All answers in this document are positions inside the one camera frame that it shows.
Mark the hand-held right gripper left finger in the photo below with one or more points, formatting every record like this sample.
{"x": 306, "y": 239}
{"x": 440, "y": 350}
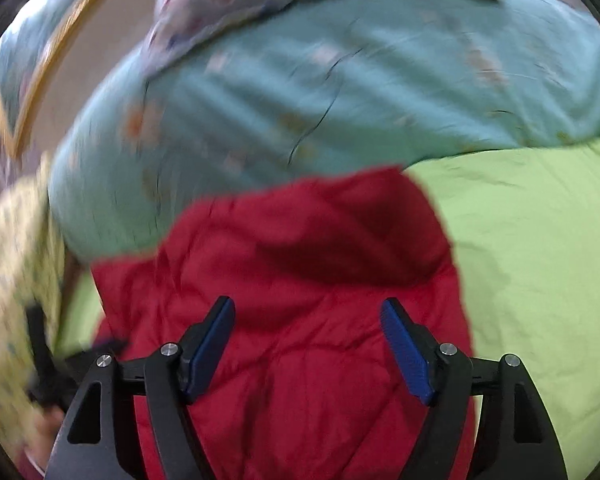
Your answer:
{"x": 207, "y": 355}

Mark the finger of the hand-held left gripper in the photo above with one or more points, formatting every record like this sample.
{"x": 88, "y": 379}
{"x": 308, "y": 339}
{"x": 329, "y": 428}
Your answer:
{"x": 107, "y": 346}

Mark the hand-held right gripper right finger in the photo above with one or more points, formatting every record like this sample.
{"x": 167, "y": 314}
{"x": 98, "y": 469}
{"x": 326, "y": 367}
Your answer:
{"x": 405, "y": 355}

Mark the red puffer jacket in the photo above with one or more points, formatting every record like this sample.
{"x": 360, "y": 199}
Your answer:
{"x": 300, "y": 270}

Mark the person's left hand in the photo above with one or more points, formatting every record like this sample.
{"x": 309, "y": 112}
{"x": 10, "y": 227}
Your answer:
{"x": 52, "y": 427}

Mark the yellow animal print blanket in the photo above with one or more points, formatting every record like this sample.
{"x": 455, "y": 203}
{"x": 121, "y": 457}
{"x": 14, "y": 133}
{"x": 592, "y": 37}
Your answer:
{"x": 15, "y": 280}

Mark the light green bed sheet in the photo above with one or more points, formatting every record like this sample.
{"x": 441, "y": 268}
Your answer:
{"x": 530, "y": 270}

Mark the teal floral quilt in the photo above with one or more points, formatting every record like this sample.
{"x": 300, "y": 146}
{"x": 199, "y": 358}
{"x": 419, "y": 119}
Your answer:
{"x": 330, "y": 110}

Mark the gold picture frame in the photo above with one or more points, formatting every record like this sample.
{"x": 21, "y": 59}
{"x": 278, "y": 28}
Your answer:
{"x": 25, "y": 75}

